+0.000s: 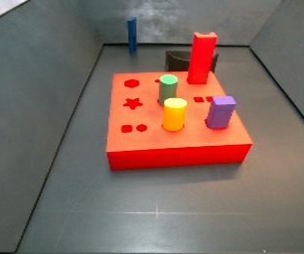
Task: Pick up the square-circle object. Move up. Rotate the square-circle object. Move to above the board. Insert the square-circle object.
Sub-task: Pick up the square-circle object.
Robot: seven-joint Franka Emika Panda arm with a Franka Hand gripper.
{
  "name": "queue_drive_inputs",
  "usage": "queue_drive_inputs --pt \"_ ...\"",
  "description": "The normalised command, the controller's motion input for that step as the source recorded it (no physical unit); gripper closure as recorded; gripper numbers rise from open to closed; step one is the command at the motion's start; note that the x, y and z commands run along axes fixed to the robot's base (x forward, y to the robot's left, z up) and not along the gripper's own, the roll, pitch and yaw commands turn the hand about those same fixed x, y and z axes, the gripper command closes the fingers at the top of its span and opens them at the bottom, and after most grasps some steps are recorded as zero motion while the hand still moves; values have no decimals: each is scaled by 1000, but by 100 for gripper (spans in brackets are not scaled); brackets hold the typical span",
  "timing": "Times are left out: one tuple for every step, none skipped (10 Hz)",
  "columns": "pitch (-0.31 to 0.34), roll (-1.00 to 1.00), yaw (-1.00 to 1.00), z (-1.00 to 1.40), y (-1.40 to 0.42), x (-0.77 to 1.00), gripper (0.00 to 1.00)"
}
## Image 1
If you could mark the green cylinder peg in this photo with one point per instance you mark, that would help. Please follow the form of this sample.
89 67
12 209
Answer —
167 87

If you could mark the purple square block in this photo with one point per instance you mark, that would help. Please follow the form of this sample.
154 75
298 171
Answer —
221 110

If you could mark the tall red arch block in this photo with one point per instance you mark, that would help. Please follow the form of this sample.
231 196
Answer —
200 61

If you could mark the red shape-sorting board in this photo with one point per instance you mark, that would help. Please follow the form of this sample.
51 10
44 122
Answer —
138 142

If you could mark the yellow cylinder peg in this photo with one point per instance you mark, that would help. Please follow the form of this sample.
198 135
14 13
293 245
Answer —
174 114

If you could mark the blue square-circle peg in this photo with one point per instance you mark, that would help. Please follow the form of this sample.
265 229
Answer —
131 34

